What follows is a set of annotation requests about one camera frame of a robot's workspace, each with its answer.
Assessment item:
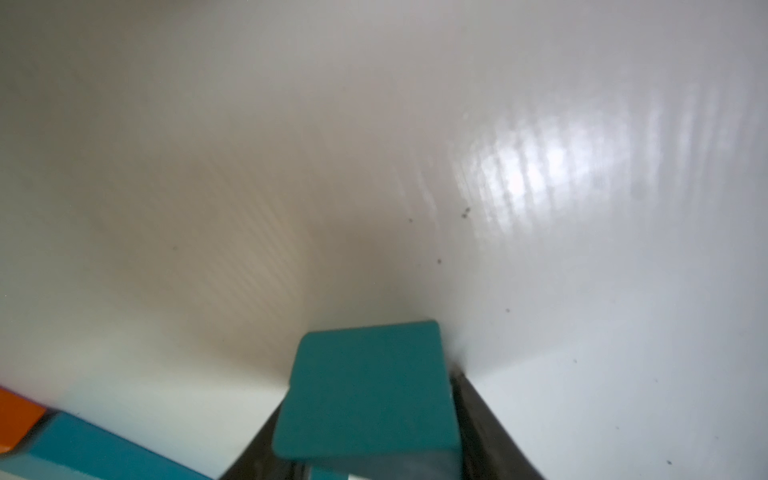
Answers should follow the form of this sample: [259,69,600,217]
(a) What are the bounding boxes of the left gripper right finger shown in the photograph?
[450,371,544,480]

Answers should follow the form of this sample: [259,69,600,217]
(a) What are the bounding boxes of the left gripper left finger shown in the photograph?
[220,404,294,480]

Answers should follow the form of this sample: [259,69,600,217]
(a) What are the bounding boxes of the orange long block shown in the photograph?
[0,388,47,454]

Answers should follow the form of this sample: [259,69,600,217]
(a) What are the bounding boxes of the small teal cube block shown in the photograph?
[272,320,463,479]

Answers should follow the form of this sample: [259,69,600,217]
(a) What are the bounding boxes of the long teal block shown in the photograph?
[1,412,204,480]

